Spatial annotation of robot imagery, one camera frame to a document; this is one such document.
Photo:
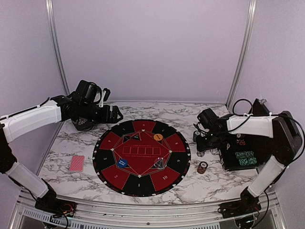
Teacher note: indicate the round red black poker mat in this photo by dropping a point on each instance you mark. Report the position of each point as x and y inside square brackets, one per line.
[139, 179]

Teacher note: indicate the right aluminium frame post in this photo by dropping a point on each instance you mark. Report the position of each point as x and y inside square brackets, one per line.
[243, 52]

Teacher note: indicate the aluminium front rail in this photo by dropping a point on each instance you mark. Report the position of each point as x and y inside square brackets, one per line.
[103, 215]

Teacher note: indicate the red brown chip stack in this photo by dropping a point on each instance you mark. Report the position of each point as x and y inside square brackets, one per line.
[202, 167]

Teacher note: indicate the left aluminium frame post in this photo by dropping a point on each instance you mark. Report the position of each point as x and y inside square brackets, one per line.
[56, 46]

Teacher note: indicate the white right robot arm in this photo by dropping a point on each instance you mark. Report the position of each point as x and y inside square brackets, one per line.
[283, 127]

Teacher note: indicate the aluminium frame post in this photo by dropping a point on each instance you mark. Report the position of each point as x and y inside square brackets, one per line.
[243, 52]
[56, 46]

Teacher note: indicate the red playing card deck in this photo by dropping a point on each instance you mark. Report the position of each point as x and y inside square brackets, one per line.
[77, 163]

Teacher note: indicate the orange big blind button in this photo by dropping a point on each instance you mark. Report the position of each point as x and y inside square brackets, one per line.
[158, 137]

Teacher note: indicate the clear round dealer button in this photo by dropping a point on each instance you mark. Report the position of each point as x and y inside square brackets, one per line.
[159, 163]

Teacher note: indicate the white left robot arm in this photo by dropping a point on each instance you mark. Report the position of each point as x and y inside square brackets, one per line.
[17, 126]

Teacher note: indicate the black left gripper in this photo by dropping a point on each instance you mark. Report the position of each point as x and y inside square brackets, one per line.
[105, 119]

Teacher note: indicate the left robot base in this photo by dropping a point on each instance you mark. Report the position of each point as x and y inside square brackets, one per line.
[58, 207]

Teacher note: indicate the black poker chip case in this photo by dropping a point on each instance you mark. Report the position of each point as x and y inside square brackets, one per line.
[248, 151]

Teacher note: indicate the blue small blind button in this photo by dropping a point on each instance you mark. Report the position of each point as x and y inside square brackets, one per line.
[122, 163]

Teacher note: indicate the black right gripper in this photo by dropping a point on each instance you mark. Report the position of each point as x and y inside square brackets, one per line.
[201, 147]

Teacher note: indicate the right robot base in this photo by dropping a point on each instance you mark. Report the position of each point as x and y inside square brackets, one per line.
[239, 207]

